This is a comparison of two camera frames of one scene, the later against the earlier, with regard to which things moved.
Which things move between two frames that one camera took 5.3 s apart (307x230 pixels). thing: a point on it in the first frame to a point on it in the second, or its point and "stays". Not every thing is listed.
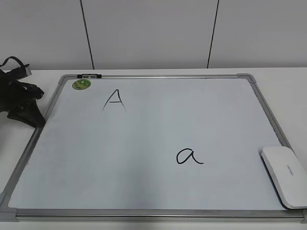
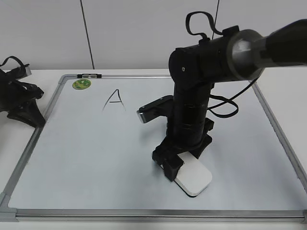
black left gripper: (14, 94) stays
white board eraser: (288, 175) to (193, 177)
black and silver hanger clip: (89, 75) stays
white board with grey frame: (184, 147) stays
